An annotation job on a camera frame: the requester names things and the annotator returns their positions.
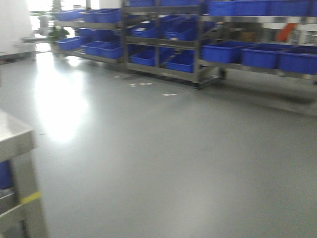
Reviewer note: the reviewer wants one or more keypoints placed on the steel rack with bins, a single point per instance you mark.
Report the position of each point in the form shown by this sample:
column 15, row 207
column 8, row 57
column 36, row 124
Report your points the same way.
column 165, row 38

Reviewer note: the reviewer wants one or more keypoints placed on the steel rack far left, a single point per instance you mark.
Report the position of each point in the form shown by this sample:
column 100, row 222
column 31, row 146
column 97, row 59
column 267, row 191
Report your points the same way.
column 89, row 34

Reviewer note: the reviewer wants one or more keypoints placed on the steel rack right side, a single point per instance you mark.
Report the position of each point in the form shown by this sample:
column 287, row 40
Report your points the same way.
column 279, row 57

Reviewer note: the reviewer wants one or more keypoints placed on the stainless steel work table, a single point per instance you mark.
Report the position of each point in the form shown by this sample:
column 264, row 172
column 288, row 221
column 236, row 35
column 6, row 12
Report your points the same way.
column 23, row 205

